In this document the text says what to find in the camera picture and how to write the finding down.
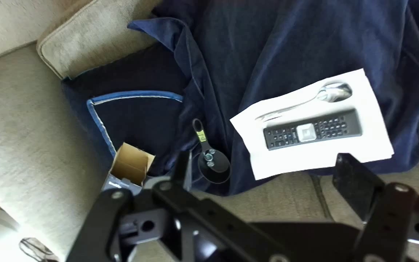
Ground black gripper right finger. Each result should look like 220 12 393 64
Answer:
332 152 419 262

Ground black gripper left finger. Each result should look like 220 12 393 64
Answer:
66 150 290 262

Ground silver spoon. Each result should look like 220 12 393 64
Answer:
255 81 356 123

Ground white paper sheet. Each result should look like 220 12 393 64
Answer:
229 67 396 182

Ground black measuring cup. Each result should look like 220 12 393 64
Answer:
191 117 233 185

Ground shiny metal utensil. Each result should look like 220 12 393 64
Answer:
18 236 62 262

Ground black remote control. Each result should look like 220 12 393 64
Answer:
263 108 364 152

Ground beige sofa cushion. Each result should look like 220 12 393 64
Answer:
37 0 165 82

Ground dark blue cloth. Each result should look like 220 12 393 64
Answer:
127 0 419 197

